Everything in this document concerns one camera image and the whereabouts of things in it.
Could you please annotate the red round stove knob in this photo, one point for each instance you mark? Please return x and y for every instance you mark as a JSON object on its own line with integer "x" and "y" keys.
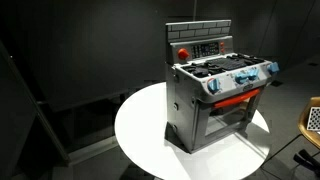
{"x": 183, "y": 54}

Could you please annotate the grey toy stove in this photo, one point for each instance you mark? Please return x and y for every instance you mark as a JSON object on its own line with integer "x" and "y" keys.
{"x": 190, "y": 112}

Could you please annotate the blue left stove knob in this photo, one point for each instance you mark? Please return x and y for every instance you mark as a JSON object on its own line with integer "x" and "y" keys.
{"x": 213, "y": 85}

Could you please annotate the blue stove knob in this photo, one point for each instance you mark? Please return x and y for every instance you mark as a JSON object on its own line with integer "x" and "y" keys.
{"x": 273, "y": 68}
{"x": 213, "y": 85}

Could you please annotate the blue middle stove knobs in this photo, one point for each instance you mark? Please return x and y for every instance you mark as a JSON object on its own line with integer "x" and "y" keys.
{"x": 243, "y": 77}

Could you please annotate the blue right stove knob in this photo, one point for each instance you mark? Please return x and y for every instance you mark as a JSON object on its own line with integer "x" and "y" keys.
{"x": 273, "y": 68}

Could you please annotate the round white table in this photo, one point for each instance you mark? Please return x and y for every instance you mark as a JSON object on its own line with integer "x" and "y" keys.
{"x": 140, "y": 131}

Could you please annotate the checkered calibration board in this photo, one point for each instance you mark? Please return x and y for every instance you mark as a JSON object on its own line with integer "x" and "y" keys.
{"x": 313, "y": 123}

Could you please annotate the orange oven door handle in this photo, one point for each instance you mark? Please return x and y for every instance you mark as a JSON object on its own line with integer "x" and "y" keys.
{"x": 236, "y": 99}

